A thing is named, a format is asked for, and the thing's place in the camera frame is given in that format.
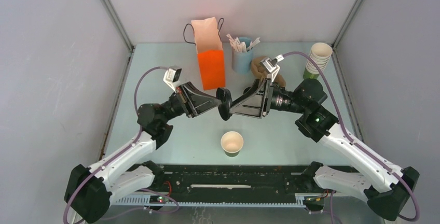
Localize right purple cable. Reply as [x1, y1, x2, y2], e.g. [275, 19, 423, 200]
[274, 51, 421, 222]

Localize light blue holder cup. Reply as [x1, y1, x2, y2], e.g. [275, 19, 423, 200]
[232, 37, 254, 74]

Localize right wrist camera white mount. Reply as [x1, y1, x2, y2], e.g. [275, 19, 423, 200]
[259, 55, 284, 82]

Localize black coffee lid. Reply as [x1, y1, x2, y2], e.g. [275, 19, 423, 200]
[216, 88, 232, 121]

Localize white stir stick packets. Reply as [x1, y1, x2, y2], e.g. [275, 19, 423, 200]
[226, 34, 260, 53]

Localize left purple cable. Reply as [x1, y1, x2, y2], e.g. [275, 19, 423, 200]
[63, 66, 169, 224]

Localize orange paper bag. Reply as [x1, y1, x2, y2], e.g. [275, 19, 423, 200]
[183, 17, 226, 91]

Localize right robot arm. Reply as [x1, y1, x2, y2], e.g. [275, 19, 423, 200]
[216, 79, 420, 221]

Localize stack of paper cups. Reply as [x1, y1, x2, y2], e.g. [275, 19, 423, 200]
[303, 43, 333, 79]

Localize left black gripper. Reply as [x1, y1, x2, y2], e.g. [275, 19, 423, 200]
[161, 82, 223, 123]

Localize green paper cup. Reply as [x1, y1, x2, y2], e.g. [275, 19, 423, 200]
[221, 131, 244, 157]

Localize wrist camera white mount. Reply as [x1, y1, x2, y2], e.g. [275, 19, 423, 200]
[259, 55, 284, 82]
[163, 66, 182, 91]

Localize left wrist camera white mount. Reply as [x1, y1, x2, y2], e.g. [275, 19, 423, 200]
[163, 66, 182, 91]

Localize brown pulp cup carrier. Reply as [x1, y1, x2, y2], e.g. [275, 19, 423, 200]
[251, 56, 286, 88]

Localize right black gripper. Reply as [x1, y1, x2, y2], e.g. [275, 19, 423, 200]
[227, 78, 307, 119]

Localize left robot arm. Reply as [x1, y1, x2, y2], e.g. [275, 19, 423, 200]
[63, 82, 222, 223]

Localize purple cable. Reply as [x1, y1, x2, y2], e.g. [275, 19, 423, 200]
[63, 66, 169, 224]
[274, 51, 421, 222]

